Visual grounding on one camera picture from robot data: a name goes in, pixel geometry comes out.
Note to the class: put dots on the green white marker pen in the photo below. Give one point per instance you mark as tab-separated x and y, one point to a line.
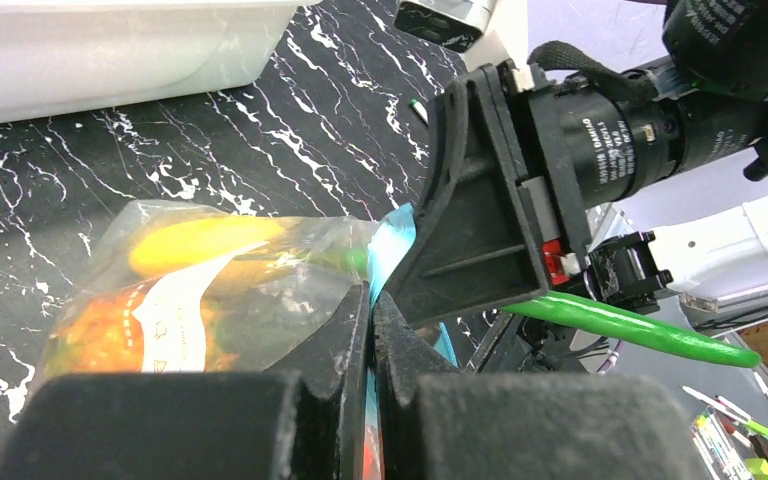
419	110

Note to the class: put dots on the clear zip top bag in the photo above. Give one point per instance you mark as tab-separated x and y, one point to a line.
274	297

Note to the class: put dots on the box of coloured markers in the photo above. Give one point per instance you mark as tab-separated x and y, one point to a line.
731	442

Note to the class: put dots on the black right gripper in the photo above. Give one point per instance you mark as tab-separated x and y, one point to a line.
519	153

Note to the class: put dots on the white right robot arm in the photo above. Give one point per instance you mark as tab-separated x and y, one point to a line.
681	235

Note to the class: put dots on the white plastic food bin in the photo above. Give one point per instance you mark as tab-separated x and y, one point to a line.
60	57

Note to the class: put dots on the toy green bean pod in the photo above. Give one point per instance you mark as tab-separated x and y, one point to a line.
622	328

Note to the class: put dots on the toy yellow lemon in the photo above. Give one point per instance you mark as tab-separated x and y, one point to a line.
170	248

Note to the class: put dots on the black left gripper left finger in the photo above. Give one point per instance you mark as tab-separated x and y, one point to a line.
302	418

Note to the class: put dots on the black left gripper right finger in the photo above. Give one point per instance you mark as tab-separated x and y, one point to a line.
440	423

